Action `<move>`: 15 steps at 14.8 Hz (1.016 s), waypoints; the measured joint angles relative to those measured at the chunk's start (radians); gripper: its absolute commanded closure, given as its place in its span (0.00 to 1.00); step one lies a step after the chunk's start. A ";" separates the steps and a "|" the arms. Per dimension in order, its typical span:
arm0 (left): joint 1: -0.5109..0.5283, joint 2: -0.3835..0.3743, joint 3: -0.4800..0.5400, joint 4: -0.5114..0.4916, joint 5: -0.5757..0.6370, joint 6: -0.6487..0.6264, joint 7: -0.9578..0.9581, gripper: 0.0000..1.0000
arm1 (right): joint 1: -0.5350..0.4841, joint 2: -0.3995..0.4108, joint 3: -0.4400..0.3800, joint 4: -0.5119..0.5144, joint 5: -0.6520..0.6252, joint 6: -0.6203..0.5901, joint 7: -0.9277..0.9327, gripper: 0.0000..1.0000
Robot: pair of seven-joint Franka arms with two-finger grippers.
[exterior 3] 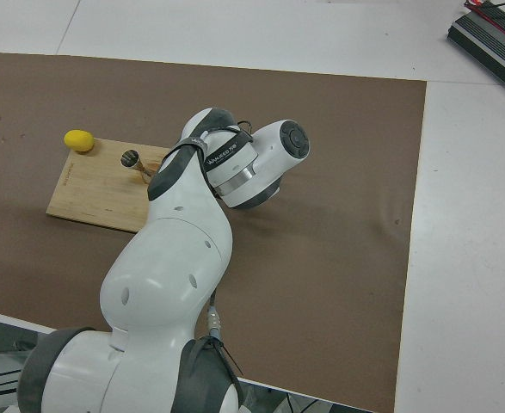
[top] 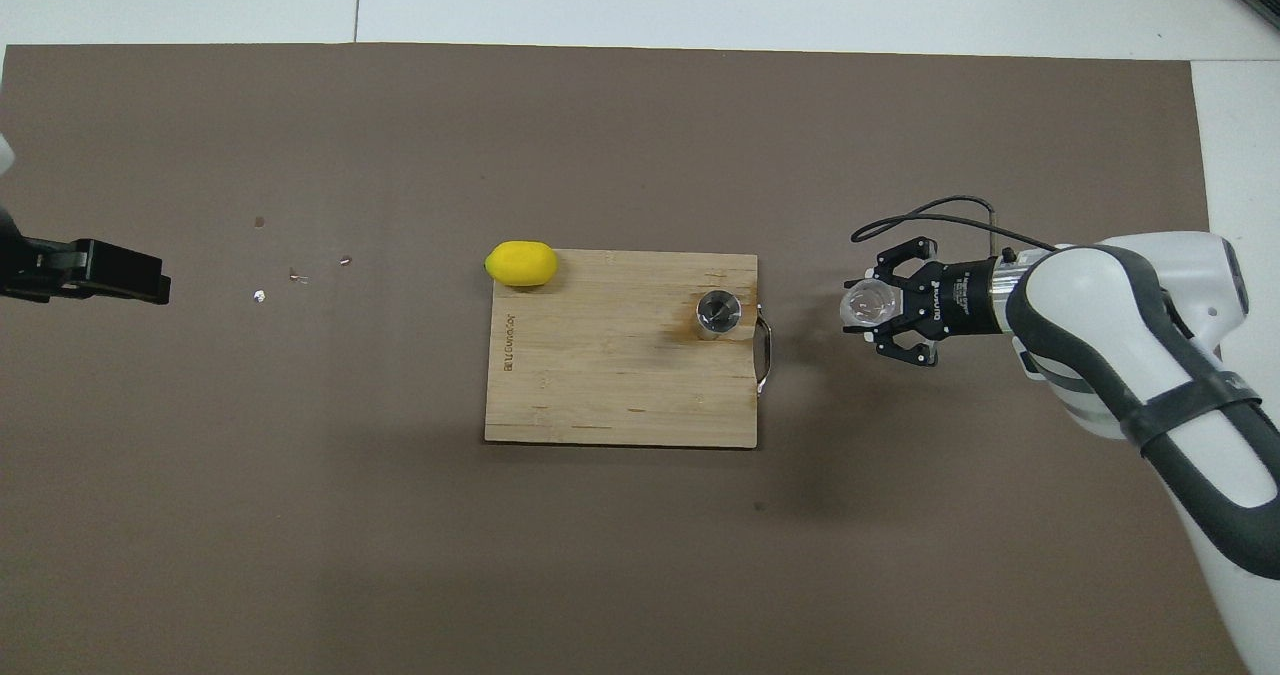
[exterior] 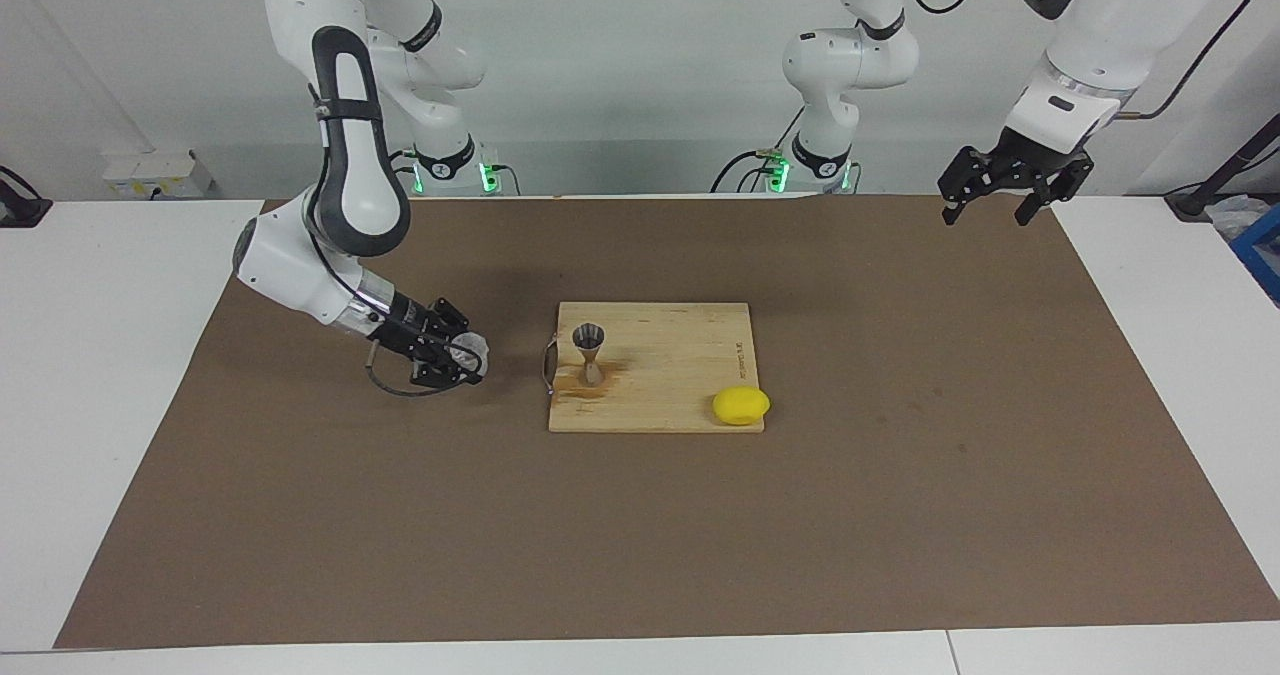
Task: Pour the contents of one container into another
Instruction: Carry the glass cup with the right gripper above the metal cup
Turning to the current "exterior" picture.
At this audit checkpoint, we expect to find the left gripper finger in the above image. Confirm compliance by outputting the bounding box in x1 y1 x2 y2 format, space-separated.
1015 155 1096 226
938 145 996 224

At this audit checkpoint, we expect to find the clear glass cup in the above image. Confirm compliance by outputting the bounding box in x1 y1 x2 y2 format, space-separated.
440 330 491 381

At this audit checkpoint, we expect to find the steel double jigger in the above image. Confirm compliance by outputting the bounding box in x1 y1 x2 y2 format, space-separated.
571 323 607 388

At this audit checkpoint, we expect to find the black stand leg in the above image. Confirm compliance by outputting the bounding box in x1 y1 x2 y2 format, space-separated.
1165 115 1280 221

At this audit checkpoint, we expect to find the clear plastic bag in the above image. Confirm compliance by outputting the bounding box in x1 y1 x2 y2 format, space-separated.
1205 193 1271 241

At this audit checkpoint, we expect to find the blue crate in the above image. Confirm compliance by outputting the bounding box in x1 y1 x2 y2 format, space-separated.
1230 203 1280 306

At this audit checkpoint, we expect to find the wooden cutting board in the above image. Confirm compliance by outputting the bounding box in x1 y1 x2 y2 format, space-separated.
541 301 766 434

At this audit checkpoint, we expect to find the brown table mat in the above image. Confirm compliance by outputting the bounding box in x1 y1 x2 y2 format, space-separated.
53 193 1280 650

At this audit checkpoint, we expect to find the yellow lemon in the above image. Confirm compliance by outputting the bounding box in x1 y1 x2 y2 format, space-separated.
712 386 772 427

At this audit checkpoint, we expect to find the black clamp foot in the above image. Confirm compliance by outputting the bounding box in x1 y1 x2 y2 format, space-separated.
0 165 53 228

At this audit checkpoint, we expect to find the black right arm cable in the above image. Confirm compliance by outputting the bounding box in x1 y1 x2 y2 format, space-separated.
305 80 486 398

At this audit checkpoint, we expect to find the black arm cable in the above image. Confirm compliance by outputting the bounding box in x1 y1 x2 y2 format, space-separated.
1115 0 1264 121
305 80 486 398

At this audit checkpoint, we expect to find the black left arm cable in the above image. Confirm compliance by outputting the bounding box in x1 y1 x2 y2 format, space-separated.
1115 0 1264 121

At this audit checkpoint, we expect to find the black base cable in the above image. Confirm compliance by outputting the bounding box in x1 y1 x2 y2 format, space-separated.
711 103 806 194

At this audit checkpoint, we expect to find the white wall outlet box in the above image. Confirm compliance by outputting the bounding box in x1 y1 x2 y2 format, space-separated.
102 150 213 199

